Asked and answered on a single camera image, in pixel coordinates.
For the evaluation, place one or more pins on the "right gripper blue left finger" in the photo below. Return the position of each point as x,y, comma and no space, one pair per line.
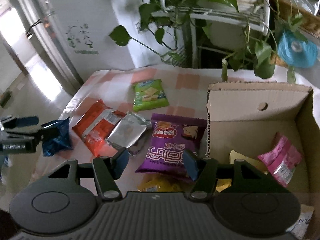
106,171

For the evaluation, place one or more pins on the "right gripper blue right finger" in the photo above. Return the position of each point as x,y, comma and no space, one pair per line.
203,174

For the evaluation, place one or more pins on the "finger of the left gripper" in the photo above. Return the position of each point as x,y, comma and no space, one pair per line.
49,132
11,122

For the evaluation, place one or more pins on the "blue foil snack bag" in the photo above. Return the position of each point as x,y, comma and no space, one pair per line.
62,143

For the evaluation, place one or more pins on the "red snack bag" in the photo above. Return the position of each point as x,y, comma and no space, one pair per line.
95,126

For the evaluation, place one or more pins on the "yellow snack packet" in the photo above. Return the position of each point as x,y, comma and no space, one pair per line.
156,182

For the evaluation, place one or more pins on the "purple snack bag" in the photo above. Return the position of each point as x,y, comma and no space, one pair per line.
171,135

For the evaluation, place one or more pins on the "pink white America snack bag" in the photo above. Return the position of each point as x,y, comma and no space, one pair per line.
282,160

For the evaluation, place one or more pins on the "green cracker bag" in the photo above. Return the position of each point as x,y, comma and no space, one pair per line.
149,94

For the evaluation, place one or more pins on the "white blue America snack bag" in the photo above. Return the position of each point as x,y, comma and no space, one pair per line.
302,224

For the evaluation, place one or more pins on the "silver foil snack bag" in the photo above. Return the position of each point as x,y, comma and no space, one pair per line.
130,133

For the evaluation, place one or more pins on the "pink checkered tablecloth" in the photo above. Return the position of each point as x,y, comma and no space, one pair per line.
186,90

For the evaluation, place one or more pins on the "white printed cardboard box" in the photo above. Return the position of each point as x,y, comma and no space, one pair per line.
245,117

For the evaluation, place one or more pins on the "white refrigerator with tree print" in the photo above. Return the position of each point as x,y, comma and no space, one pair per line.
75,34

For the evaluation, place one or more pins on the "lower white plant pot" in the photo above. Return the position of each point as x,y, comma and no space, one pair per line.
226,36

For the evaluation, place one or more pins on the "blue ribbon spool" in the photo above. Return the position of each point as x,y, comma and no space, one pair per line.
295,52

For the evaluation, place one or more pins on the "green pothos plant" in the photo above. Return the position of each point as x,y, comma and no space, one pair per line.
258,53

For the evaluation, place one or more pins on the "white metal plant rack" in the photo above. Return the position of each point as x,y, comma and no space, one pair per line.
255,15

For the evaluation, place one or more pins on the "wicker basket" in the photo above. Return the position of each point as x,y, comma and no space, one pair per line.
289,9

